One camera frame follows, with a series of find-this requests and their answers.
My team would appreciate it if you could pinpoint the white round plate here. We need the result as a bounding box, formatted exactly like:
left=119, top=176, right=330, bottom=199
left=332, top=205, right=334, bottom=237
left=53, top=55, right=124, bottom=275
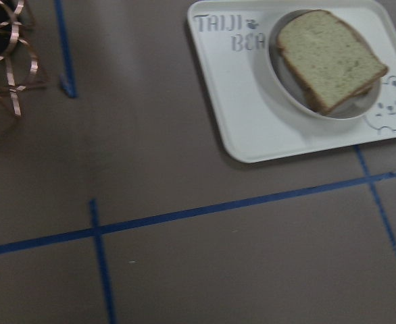
left=268, top=9, right=382, bottom=120

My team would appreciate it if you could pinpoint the copper wire bottle rack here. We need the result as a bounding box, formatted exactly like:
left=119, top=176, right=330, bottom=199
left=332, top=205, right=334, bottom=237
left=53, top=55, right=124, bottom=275
left=0, top=1, right=49, bottom=118

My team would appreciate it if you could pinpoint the cream bear serving tray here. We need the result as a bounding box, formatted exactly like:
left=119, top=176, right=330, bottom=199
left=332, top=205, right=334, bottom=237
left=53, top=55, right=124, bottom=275
left=187, top=1, right=396, bottom=163

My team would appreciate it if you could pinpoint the bread slice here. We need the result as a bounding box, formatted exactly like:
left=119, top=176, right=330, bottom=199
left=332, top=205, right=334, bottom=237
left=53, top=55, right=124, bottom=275
left=303, top=84, right=374, bottom=115
left=276, top=9, right=389, bottom=108

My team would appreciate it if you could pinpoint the bread slice top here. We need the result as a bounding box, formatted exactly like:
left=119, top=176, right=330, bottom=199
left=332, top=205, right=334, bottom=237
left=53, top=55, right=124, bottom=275
left=276, top=9, right=389, bottom=108

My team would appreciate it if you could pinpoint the bread slice on plate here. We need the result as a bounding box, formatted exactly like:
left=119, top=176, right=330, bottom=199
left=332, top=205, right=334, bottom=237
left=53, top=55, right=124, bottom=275
left=303, top=84, right=374, bottom=115

